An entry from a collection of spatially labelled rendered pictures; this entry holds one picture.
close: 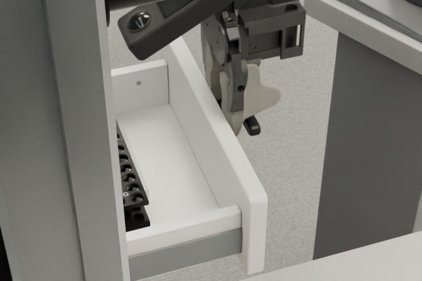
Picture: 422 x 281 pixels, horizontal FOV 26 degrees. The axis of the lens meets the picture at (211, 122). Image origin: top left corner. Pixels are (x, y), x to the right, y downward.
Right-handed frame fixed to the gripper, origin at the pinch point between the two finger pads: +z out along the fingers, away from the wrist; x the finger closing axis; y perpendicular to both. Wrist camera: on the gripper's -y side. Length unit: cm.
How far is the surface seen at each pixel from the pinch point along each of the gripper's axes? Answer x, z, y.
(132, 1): -44, -46, -19
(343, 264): -11.7, 14.5, 10.0
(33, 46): -46, -47, -22
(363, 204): 28, 54, 37
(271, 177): 73, 91, 39
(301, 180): 70, 91, 45
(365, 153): 29, 43, 36
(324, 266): -11.4, 14.5, 7.9
